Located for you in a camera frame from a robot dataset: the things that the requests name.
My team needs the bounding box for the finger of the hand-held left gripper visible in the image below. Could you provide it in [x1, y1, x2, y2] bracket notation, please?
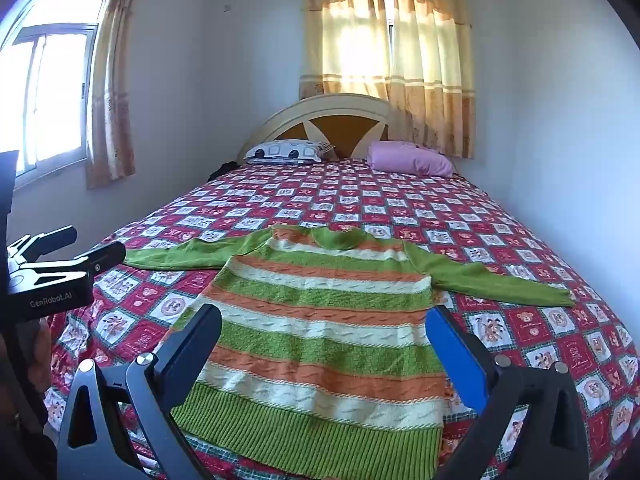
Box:
[15, 241, 127, 286]
[9, 226, 79, 262]

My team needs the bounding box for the pink pillow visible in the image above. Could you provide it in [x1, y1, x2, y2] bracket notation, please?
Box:
[366, 141, 455, 177]

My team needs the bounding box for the yellow side window curtain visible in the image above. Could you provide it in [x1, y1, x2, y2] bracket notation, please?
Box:
[85, 0, 147, 190]

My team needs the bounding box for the short yellow curtain panel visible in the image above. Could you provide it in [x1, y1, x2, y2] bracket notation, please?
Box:
[299, 0, 392, 101]

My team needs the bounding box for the green orange striped knit sweater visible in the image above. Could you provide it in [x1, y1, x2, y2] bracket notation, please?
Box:
[122, 225, 576, 480]

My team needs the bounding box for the red checkered bear print bedspread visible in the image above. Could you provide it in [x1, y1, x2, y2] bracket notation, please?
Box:
[42, 157, 640, 480]

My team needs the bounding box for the cream and orange bed headboard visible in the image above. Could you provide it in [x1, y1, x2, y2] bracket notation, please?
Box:
[237, 92, 401, 163]

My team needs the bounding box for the white black patterned pillow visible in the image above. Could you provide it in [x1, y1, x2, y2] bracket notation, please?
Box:
[245, 139, 326, 165]

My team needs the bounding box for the dark cloth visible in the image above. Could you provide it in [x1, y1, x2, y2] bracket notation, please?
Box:
[207, 161, 244, 181]

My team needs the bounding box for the long yellow curtain panel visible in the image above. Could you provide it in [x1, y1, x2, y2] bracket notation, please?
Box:
[387, 0, 477, 159]

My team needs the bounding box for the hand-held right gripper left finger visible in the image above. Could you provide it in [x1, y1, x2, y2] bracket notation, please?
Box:
[56, 304, 223, 480]

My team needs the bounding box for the sliding glass window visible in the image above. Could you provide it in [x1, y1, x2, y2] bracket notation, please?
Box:
[0, 0, 117, 177]

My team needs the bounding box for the person's left hand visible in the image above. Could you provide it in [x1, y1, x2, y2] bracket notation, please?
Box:
[27, 317, 54, 411]

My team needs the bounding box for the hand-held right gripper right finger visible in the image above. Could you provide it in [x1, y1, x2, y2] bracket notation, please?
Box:
[425, 304, 591, 480]

